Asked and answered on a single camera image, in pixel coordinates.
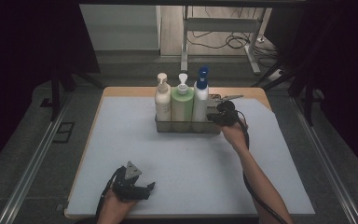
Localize white bottle with blue pump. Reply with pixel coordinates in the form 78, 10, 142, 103
192, 65, 210, 123

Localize dark curtain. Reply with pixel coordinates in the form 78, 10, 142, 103
0, 0, 102, 178
265, 0, 358, 181

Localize aluminium floor rail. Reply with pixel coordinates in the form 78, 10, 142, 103
290, 96, 358, 224
0, 92, 73, 224

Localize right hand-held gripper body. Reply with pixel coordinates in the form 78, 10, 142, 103
213, 94, 244, 127

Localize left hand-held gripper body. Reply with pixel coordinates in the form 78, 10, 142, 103
112, 161, 144, 201

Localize person's right hand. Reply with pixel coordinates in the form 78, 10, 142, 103
221, 119, 250, 152

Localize left hand-held gripper cable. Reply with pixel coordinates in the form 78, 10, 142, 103
94, 169, 119, 224

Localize metal mesh basket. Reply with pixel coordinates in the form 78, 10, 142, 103
154, 91, 226, 134

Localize person's left hand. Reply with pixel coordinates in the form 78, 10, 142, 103
96, 189, 138, 224

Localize black metal stand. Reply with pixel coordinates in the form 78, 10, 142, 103
251, 59, 324, 127
50, 62, 104, 122

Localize black floor cables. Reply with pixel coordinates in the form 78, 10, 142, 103
187, 6, 281, 68

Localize green bottle with white pump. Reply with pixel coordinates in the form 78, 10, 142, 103
171, 73, 195, 123

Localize white panel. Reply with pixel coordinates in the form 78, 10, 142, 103
79, 4, 162, 51

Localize white metal desk frame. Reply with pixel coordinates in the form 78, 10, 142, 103
180, 6, 267, 76

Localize cream pump bottle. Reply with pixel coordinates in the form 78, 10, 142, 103
154, 72, 172, 123

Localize white power strip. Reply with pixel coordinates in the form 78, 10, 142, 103
268, 69, 285, 82

